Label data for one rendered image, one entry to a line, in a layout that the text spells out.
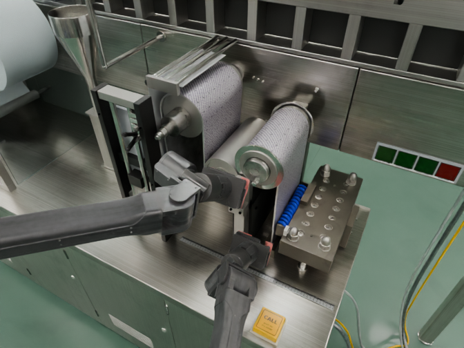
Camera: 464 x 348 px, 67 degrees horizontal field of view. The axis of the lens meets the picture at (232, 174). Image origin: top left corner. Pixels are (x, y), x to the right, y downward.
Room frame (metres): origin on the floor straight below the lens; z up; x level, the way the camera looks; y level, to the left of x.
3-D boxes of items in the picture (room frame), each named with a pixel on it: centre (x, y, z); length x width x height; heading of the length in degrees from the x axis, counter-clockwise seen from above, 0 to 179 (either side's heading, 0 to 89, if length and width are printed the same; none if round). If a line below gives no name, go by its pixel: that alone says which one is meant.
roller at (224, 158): (0.90, -0.03, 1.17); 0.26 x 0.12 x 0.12; 152
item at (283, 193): (0.81, -0.18, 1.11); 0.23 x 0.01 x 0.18; 152
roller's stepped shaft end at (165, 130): (0.78, 0.19, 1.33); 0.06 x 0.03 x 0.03; 152
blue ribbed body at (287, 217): (0.80, -0.20, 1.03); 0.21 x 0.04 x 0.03; 152
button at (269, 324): (0.45, -0.10, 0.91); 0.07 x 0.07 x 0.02; 62
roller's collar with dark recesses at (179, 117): (0.83, 0.16, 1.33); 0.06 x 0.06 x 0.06; 62
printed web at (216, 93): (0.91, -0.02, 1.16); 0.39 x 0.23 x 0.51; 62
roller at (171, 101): (0.97, 0.08, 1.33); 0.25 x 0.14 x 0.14; 152
